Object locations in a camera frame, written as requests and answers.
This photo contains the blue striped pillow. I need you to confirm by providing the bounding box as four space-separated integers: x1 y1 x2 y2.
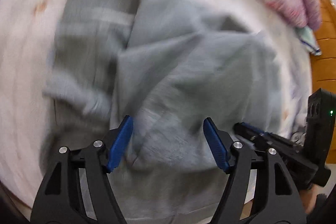
295 26 322 56

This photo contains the bed with patterned sheet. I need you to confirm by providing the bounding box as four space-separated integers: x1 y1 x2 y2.
1 0 311 207

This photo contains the person's right hand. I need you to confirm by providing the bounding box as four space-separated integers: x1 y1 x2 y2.
299 184 326 215

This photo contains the wooden headboard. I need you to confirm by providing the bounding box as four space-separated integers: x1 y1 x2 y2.
310 0 336 93

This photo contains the grey zip hoodie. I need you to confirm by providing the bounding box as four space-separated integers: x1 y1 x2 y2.
44 0 281 223

